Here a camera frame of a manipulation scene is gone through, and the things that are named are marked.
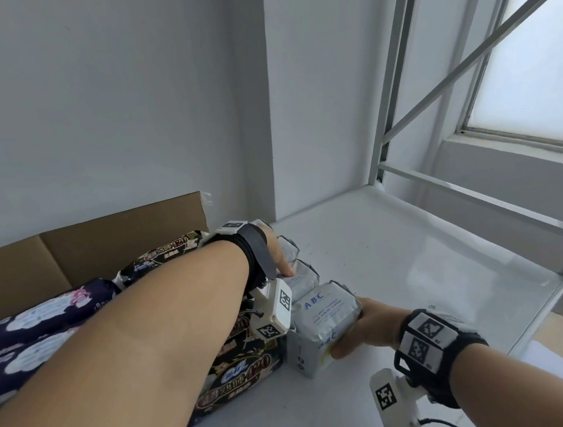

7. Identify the white marker plate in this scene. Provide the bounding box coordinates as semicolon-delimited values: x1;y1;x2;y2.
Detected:
208;217;269;238
396;306;468;374

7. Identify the person's left hand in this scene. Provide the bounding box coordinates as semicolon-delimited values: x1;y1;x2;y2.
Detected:
256;219;297;280

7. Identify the white metal shelf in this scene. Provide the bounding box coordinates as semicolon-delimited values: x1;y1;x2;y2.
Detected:
131;0;563;427

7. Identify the brown cardboard sheet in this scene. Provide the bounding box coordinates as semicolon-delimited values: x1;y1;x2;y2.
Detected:
0;190;220;328

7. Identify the black wrist strap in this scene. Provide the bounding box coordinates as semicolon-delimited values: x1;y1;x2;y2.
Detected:
198;220;279;298
389;303;495;414

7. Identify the frosted glass window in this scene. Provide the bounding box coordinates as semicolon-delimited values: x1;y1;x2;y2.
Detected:
444;0;563;164

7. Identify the person's right forearm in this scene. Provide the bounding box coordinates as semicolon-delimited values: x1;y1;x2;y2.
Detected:
445;337;563;427

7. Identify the person's left forearm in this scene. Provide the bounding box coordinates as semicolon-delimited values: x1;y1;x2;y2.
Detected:
0;236;266;427

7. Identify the person's right hand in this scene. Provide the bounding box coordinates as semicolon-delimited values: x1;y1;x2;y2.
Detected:
325;291;416;361

